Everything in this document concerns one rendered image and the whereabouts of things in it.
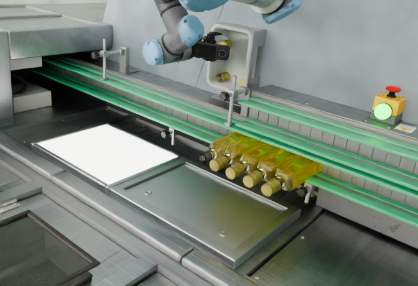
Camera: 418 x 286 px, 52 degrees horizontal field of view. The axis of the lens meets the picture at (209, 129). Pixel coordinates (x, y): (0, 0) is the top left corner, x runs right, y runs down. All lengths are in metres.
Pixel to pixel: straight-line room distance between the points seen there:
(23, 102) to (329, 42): 1.30
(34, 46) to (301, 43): 1.03
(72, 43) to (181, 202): 0.95
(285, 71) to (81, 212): 0.79
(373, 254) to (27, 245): 0.91
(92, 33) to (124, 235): 1.08
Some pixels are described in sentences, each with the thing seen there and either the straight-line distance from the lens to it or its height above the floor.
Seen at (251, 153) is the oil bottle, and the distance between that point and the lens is 1.26.
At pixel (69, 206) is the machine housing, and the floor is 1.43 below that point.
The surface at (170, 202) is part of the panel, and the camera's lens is 1.28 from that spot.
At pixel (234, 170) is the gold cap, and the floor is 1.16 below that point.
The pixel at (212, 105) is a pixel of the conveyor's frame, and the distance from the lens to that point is 1.55.
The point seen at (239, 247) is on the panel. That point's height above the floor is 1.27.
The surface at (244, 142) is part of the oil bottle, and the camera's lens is 1.33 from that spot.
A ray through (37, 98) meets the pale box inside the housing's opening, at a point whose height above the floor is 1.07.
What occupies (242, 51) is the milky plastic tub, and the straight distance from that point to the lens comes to 1.57.
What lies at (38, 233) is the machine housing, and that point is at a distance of 1.25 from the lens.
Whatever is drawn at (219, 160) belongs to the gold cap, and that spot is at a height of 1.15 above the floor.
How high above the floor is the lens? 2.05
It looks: 48 degrees down
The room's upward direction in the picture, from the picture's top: 110 degrees counter-clockwise
